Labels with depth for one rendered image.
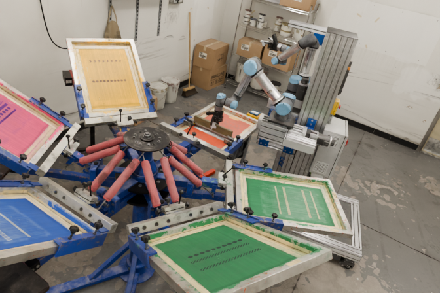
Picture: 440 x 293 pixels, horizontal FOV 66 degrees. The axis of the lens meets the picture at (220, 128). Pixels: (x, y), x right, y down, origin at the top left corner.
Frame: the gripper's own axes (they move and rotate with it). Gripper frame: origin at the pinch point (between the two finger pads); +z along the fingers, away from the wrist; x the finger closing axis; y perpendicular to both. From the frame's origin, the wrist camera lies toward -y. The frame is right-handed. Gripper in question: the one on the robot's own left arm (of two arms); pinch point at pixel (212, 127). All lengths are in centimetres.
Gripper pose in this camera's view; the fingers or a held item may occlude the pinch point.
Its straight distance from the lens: 312.3
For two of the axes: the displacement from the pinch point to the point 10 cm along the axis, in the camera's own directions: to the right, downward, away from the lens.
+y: 8.5, 4.0, -3.5
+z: -1.9, 8.5, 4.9
